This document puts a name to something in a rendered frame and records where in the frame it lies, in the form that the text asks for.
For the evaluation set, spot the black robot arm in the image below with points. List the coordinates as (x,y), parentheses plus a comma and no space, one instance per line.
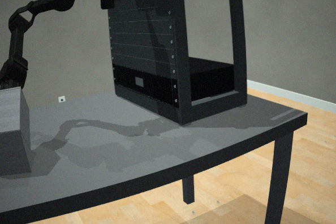
(14,71)

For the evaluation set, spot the black server rack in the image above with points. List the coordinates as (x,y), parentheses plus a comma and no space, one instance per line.
(152,70)

